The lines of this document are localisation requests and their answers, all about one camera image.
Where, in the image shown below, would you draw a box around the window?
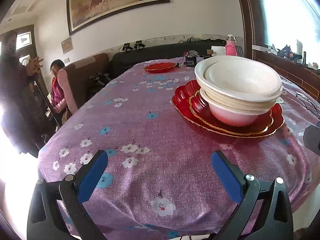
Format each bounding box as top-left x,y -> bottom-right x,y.
259,0 -> 319,64

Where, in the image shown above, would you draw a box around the pink bowl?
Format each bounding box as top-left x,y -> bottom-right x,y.
208,103 -> 260,127

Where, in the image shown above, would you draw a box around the purple floral tablecloth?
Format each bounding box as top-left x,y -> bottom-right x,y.
39,63 -> 319,239

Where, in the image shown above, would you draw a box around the small red glass plate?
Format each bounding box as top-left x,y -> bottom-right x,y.
144,62 -> 177,74

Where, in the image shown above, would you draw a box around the red glass plate gold rim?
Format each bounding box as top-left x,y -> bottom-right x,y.
188,90 -> 274,137

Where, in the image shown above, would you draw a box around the pink water bottle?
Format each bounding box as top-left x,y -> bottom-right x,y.
225,35 -> 238,56

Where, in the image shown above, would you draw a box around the white bowl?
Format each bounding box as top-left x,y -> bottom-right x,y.
195,56 -> 283,102

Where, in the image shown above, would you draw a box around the eyeglasses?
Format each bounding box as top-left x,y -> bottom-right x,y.
295,92 -> 320,119

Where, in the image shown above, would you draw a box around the black sofa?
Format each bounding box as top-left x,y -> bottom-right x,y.
109,39 -> 245,79

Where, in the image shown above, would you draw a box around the brown armchair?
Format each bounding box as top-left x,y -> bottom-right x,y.
57,53 -> 109,114

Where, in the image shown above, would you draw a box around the beige bowl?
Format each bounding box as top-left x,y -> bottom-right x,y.
199,88 -> 277,115

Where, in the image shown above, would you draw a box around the seated person in pink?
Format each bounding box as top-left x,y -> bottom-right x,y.
50,59 -> 72,124

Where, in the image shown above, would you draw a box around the standing person dark clothes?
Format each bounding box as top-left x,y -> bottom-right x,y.
1,30 -> 55,158

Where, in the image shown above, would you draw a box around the wall plaque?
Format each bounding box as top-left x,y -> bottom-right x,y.
61,37 -> 73,55

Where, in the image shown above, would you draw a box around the framed horse painting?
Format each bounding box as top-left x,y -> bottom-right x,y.
66,0 -> 171,36

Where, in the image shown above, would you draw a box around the large red glass plate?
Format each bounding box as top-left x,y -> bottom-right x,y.
172,80 -> 285,139

